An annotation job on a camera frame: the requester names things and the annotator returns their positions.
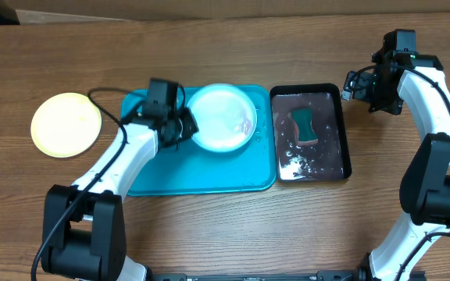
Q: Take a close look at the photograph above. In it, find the light blue plate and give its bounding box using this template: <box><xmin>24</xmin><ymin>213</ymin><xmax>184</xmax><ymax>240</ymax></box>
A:
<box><xmin>186</xmin><ymin>84</ymin><xmax>258</xmax><ymax>153</ymax></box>

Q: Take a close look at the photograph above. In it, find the green scrubbing sponge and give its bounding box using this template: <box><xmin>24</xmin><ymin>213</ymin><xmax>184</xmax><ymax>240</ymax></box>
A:
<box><xmin>291</xmin><ymin>107</ymin><xmax>318</xmax><ymax>147</ymax></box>

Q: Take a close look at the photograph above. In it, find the yellow-green plate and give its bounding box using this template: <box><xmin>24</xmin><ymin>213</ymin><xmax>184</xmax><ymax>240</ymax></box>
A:
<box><xmin>30</xmin><ymin>92</ymin><xmax>102</xmax><ymax>158</ymax></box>

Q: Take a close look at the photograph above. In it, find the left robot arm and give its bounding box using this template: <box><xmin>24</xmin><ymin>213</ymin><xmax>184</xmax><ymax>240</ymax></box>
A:
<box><xmin>30</xmin><ymin>78</ymin><xmax>198</xmax><ymax>281</ymax></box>

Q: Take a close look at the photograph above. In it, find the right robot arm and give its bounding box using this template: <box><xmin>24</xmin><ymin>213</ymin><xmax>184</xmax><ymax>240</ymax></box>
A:
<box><xmin>341</xmin><ymin>29</ymin><xmax>450</xmax><ymax>281</ymax></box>

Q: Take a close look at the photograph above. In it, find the black water tray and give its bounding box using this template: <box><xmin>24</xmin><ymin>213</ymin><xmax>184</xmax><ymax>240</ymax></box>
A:
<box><xmin>270</xmin><ymin>84</ymin><xmax>352</xmax><ymax>182</ymax></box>

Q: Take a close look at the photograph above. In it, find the cardboard panel at back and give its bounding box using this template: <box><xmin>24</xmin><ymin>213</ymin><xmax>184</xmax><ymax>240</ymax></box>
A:
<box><xmin>5</xmin><ymin>0</ymin><xmax>450</xmax><ymax>20</ymax></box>

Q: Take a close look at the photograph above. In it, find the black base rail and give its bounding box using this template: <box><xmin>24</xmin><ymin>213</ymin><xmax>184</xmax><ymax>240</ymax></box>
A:
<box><xmin>145</xmin><ymin>268</ymin><xmax>376</xmax><ymax>281</ymax></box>

